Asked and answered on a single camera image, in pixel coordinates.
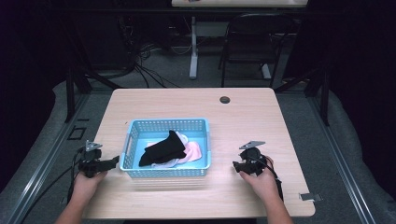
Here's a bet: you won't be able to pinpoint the black sock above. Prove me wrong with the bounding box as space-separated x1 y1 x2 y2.
138 130 188 168

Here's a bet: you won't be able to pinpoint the grey metal table bracket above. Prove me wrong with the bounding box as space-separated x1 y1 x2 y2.
298 192 324 203

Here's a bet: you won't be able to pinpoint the white desk foot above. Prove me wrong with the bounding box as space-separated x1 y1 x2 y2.
261 63 273 80

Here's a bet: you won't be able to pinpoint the person's right hand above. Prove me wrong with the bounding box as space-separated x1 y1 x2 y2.
238 155 282 204

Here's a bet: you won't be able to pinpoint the black metal frame stand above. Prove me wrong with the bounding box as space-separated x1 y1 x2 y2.
274 59 332 127
64 18 124 124

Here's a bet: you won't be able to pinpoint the white desk leg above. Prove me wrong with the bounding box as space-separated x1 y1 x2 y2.
189 16 200 80

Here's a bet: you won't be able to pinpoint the person's left hand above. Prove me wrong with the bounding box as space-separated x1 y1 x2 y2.
72 169 108 204

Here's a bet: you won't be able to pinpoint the black folding chair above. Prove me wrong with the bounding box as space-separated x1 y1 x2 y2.
218 12 296 89

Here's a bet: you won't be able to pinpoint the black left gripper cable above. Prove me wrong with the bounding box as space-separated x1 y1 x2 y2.
66 147 87 204

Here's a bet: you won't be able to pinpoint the light blue plastic basket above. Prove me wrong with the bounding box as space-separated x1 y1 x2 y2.
119 117 212 179

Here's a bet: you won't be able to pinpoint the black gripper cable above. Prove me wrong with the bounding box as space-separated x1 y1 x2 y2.
248 154 285 202
66 147 87 204

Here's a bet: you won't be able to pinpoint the aluminium floor rail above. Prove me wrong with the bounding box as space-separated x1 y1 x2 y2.
6 92 92 224
306 94 379 224

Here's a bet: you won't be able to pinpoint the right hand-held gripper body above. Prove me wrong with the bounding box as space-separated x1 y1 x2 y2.
238 140 269 177

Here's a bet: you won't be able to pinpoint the black floor cables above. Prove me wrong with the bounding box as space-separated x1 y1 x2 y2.
118 17 194 89

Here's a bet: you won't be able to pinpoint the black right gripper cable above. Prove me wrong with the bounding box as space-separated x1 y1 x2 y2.
248 154 285 202

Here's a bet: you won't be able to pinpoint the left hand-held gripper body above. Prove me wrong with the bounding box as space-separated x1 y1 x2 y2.
78 140 108 179

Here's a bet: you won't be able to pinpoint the pink sock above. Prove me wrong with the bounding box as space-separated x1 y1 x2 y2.
146 141 204 164

